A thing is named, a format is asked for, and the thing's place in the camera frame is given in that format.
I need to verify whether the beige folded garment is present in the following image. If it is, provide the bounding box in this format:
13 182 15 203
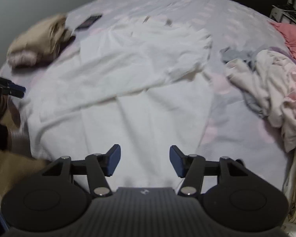
7 13 74 62

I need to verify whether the grey garment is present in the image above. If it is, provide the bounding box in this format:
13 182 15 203
220 47 270 119

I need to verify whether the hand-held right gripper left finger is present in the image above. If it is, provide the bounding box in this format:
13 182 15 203
42 144 121 198

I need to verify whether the white t-shirt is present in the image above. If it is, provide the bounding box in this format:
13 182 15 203
27 15 214 187

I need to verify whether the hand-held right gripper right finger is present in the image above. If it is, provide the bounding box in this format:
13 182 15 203
169 145 248 198

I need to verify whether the dark brown garment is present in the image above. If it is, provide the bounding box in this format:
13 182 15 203
55 35 76 55

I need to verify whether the purple fluffy towel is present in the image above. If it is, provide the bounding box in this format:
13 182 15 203
268 46 293 56

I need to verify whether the cream garment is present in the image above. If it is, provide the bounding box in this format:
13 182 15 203
224 50 296 153

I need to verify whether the black smartphone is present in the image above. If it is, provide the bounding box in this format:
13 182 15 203
75 14 103 30

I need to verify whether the white nightstand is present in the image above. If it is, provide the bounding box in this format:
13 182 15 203
270 4 296 26

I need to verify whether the bed with polka dot sheet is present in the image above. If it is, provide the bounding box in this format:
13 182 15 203
0 0 294 185

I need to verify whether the pale pink folded garment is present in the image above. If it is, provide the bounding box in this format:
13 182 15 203
7 50 38 68

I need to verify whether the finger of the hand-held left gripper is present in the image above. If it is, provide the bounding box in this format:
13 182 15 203
0 76 26 92
0 88 25 98

